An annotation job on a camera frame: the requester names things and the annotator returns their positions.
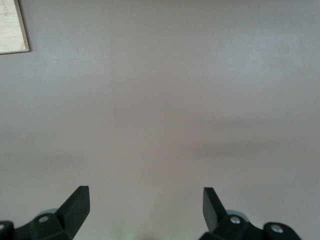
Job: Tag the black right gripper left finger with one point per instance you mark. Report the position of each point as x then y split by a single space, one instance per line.
72 212

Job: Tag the wooden cutting board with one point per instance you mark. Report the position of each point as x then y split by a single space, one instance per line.
10 27

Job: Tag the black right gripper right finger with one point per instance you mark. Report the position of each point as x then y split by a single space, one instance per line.
215 215

